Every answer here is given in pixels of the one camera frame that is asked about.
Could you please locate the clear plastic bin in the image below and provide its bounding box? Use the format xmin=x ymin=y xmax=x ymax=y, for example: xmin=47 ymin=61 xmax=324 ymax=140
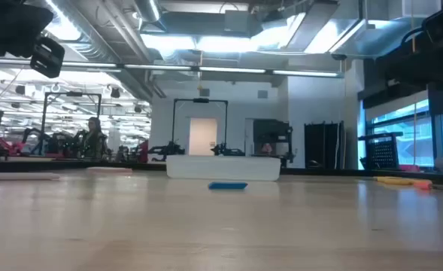
xmin=165 ymin=154 xmax=282 ymax=182

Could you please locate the dark pen with orange cap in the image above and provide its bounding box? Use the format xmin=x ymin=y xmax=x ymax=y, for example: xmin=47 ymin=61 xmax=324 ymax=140
xmin=412 ymin=180 xmax=443 ymax=193

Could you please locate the blue eraser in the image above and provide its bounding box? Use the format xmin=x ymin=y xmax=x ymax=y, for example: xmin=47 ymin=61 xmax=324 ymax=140
xmin=208 ymin=181 xmax=249 ymax=190

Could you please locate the black gantry frame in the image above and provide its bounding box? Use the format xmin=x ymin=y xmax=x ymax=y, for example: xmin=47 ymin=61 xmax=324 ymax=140
xmin=171 ymin=98 xmax=229 ymax=156
xmin=41 ymin=91 xmax=103 ymax=156

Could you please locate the silver round duct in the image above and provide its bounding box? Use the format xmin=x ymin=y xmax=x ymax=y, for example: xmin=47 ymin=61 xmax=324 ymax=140
xmin=132 ymin=0 xmax=162 ymax=23

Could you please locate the person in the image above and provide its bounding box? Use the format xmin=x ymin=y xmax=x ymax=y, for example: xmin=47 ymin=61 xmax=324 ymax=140
xmin=78 ymin=116 xmax=108 ymax=160

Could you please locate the pale dotted board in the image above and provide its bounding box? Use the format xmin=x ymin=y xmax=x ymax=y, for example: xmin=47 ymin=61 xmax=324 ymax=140
xmin=0 ymin=172 xmax=61 ymax=181

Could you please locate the long tube light bar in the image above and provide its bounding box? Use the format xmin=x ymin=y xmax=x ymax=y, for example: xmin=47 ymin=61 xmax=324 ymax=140
xmin=0 ymin=57 xmax=345 ymax=79

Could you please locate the grey ceiling unit box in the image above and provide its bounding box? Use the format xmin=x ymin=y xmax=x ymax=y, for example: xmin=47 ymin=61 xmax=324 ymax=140
xmin=223 ymin=10 xmax=250 ymax=33

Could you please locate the pink notepad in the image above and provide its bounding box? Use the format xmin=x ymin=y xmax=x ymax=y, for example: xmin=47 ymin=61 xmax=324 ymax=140
xmin=86 ymin=166 xmax=133 ymax=174

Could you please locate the black folding screen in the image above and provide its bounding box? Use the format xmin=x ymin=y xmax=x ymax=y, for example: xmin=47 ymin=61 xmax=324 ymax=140
xmin=304 ymin=120 xmax=345 ymax=170

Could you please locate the black equipment cabinet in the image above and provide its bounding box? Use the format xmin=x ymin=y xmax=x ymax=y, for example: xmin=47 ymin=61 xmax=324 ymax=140
xmin=252 ymin=119 xmax=296 ymax=163

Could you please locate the black aluminium table frame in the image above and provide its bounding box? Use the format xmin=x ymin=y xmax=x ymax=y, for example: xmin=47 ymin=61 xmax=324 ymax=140
xmin=0 ymin=157 xmax=443 ymax=187

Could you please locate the black plastic crate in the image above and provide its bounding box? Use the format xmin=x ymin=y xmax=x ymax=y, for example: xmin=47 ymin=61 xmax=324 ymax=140
xmin=357 ymin=132 xmax=405 ymax=171

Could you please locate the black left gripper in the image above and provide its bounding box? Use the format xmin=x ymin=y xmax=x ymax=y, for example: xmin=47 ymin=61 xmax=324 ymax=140
xmin=0 ymin=0 xmax=65 ymax=79

